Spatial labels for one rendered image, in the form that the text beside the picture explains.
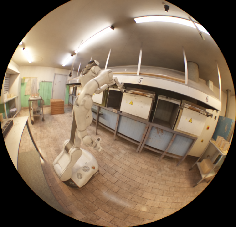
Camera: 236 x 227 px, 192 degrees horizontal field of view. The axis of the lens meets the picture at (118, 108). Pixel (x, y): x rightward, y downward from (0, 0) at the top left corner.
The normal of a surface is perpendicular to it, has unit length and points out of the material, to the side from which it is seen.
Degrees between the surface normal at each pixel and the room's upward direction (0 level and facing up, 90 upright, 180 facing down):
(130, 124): 90
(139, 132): 90
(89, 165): 0
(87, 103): 90
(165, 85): 79
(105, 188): 0
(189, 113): 90
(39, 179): 0
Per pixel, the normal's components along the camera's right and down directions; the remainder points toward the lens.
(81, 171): -0.15, -0.69
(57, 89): 0.81, 0.26
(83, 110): 0.69, 0.46
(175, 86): -0.51, -0.11
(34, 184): 0.18, -0.96
